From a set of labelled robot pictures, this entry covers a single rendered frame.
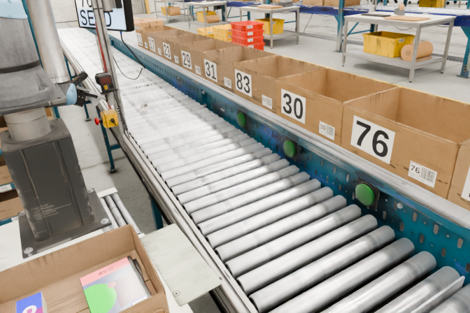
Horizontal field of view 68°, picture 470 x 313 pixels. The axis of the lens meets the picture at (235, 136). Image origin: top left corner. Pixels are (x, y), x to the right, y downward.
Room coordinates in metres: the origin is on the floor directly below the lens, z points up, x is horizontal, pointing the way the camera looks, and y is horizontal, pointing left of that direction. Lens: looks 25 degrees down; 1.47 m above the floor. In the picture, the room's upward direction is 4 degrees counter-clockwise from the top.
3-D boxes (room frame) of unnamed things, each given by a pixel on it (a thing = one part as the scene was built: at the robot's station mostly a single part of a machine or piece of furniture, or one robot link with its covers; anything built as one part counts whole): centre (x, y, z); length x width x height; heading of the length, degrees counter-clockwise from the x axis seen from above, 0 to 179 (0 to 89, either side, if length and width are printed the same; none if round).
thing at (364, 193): (0.91, -0.40, 0.81); 0.07 x 0.01 x 0.07; 28
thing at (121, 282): (0.63, 0.32, 0.78); 0.19 x 0.14 x 0.02; 32
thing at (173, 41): (2.76, 0.32, 0.96); 0.39 x 0.29 x 0.17; 27
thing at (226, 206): (1.06, -0.05, 0.72); 0.52 x 0.05 x 0.05; 118
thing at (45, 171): (0.97, 0.60, 0.91); 0.26 x 0.26 x 0.33; 31
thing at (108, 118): (1.64, 0.62, 0.84); 0.15 x 0.09 x 0.07; 28
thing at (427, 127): (1.01, -0.59, 0.96); 0.39 x 0.29 x 0.17; 28
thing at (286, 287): (0.72, -0.23, 0.72); 0.52 x 0.05 x 0.05; 118
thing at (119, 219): (0.98, 0.42, 0.74); 0.28 x 0.02 x 0.02; 31
